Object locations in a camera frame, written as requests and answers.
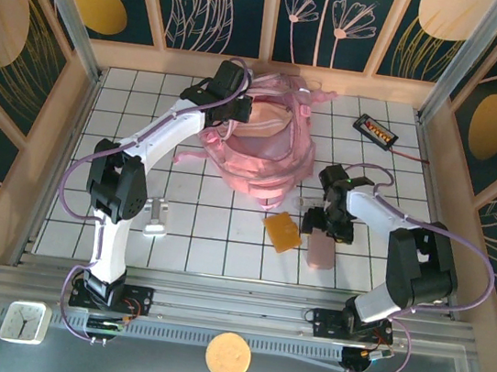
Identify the pink hard glasses case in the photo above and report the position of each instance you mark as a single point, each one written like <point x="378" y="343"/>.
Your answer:
<point x="321" y="254"/>

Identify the yellow sponge block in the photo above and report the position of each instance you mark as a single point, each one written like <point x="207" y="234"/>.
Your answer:
<point x="282" y="231"/>

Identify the pink school backpack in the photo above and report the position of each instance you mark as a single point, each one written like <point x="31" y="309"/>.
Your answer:
<point x="270" y="166"/>

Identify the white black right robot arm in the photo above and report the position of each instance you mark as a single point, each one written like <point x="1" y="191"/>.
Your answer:
<point x="379" y="213"/>

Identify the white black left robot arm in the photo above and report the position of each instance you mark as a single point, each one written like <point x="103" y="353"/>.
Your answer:
<point x="163" y="132"/>

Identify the black charger with yellow plugs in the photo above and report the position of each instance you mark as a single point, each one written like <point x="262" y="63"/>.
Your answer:
<point x="377" y="131"/>

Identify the black round wiring port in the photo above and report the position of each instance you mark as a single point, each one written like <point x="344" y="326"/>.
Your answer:
<point x="362" y="361"/>
<point x="105" y="328"/>

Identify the round cork disc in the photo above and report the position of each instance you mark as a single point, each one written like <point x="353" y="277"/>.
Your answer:
<point x="227" y="356"/>

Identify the white square alarm clock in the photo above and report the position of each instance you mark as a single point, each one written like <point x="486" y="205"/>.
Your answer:
<point x="24" y="322"/>

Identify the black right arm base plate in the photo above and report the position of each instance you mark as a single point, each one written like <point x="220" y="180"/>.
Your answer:
<point x="326" y="322"/>

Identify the aluminium mounting rail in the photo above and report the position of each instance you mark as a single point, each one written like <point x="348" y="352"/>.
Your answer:
<point x="236" y="307"/>

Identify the silver metal bracket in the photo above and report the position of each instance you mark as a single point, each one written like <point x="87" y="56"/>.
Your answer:
<point x="156" y="215"/>

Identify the aluminium frame post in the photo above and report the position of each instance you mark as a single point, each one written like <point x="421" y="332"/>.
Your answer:
<point x="470" y="55"/>
<point x="64" y="12"/>

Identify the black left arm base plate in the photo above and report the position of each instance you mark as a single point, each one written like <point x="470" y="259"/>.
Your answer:
<point x="140" y="300"/>

